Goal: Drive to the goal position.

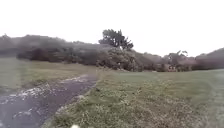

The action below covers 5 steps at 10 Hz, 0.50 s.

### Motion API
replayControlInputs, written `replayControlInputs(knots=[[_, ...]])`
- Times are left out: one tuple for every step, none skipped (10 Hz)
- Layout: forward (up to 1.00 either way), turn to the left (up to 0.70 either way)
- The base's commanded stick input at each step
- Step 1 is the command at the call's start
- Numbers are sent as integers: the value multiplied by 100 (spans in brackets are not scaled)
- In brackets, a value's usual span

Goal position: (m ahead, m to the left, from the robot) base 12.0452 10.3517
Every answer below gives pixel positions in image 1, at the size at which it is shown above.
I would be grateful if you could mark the dark tall tree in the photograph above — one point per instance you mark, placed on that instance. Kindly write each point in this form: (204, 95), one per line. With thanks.
(115, 39)

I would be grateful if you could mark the long row of bushes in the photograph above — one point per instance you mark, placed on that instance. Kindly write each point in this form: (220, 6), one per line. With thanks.
(83, 55)

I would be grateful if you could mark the green grass field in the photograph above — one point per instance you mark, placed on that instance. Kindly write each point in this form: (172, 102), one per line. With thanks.
(143, 96)

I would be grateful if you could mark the robot's own part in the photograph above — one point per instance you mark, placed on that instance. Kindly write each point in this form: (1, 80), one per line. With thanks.
(75, 126)

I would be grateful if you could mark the grey asphalt path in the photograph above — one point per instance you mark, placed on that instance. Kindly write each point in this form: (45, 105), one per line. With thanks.
(43, 105)

